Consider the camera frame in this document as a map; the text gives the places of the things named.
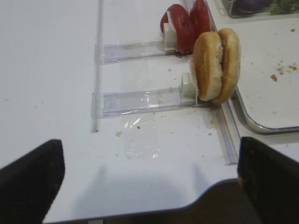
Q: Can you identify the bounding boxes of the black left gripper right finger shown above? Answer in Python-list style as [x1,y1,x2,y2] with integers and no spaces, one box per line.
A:
[237,137,299,224]

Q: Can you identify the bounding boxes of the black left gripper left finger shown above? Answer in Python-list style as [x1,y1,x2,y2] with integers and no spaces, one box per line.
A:
[0,140,65,224]

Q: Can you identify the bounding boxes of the bun half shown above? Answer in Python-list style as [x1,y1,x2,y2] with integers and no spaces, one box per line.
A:
[212,28,241,104]
[193,32,223,101]

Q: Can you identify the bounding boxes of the green lettuce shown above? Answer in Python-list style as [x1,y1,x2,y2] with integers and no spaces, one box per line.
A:
[271,0,299,14]

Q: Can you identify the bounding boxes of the left tomato slices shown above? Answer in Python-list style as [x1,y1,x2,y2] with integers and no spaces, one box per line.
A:
[160,0,212,53]

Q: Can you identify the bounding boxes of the metal tray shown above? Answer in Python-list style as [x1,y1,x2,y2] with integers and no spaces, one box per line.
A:
[215,17,299,133]

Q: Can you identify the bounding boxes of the left outer clear strip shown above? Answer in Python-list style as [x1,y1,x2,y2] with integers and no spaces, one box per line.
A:
[91,0,104,133]

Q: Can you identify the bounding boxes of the clear plastic container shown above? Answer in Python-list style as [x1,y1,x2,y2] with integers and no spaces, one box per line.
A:
[222,0,299,18]

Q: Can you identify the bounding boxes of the purple cabbage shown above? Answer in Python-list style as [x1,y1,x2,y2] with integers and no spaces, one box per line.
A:
[232,0,273,15]

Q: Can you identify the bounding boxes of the left bun pusher rail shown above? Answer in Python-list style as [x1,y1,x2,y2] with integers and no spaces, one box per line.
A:
[91,72,199,119]

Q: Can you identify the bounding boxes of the left tomato pusher rail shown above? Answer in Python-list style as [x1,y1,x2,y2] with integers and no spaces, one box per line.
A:
[94,23,179,64]

